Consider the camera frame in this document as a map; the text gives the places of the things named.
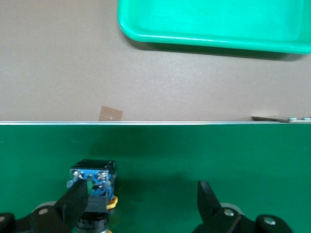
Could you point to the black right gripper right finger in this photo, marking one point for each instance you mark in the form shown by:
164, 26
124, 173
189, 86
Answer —
209, 206

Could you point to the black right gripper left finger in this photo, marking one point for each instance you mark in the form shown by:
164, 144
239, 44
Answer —
73, 204

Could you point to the yellow push button switch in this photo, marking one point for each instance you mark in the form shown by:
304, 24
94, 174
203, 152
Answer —
99, 174

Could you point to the green conveyor belt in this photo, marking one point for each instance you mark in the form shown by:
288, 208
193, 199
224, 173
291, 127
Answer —
194, 150

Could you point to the brown tape piece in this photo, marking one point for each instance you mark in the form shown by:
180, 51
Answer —
110, 113

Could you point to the green plastic tray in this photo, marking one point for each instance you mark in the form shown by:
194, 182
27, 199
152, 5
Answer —
218, 19

